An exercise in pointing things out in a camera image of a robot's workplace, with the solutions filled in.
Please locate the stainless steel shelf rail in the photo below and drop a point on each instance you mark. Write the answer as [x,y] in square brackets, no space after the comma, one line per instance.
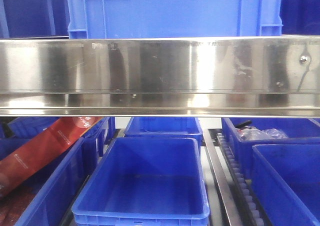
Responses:
[264,76]

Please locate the blue bin with plastic bags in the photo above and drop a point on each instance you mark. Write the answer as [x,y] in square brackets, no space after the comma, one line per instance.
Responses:
[299,131]

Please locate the steel lane guide rail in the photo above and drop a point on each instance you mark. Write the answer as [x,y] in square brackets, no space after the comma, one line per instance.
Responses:
[223,207]

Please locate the white roller track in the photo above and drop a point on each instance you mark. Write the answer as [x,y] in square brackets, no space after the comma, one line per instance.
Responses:
[247,200]

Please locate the empty blue centre bin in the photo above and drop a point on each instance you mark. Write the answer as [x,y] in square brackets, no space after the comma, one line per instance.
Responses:
[145,181]

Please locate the large blue upper bin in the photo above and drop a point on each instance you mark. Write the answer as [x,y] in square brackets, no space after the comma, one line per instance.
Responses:
[124,19]

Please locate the red packaging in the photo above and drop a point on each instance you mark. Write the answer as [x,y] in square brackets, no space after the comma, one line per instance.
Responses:
[30,158]

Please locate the blue bin with red packs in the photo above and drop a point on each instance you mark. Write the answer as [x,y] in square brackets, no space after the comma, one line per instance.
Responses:
[44,198]

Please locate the clear plastic bags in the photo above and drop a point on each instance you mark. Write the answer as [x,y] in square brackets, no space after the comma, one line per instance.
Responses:
[251,133]

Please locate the blue lower-right front bin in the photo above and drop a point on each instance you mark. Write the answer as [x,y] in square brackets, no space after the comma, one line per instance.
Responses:
[286,182]

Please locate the blue bin behind centre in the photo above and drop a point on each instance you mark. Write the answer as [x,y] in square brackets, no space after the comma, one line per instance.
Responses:
[160,126]

